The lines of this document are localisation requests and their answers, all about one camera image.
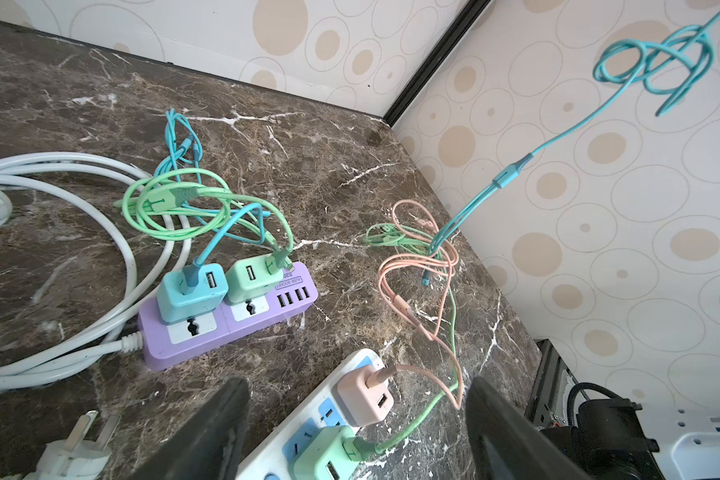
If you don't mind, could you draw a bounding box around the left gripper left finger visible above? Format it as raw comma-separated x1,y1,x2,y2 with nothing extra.
131,377,250,480

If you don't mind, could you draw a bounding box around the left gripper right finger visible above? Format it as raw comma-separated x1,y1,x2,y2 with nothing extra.
466,377,588,479

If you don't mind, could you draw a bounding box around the light green charger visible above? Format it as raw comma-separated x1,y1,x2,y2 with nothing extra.
290,426,360,480

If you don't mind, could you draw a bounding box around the teal charger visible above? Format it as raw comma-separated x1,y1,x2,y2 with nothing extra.
156,263,229,324

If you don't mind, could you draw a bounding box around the pink charger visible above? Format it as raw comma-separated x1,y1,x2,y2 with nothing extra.
336,365,394,427

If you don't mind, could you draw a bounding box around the dark green charger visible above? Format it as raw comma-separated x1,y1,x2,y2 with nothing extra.
225,254,292,305

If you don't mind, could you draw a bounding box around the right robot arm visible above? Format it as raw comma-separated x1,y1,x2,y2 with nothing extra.
540,382,720,479

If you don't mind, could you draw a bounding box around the white blue power strip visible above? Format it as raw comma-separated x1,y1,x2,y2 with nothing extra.
237,348,385,479

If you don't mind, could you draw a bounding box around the purple power strip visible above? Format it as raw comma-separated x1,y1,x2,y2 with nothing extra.
138,262,319,372

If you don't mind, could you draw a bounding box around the white strip grey cord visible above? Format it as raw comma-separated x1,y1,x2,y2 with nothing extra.
0,409,122,480

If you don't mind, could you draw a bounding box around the pink usb cable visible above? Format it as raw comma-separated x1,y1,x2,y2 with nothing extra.
374,199,464,411

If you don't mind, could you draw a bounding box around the purple strip white cord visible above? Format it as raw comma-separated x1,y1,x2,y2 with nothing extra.
0,151,194,400

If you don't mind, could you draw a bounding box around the green usb cable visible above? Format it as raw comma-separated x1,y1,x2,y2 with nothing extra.
119,167,295,271

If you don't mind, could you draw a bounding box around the blue teal usb cable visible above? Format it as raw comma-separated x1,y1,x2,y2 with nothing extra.
419,0,720,288

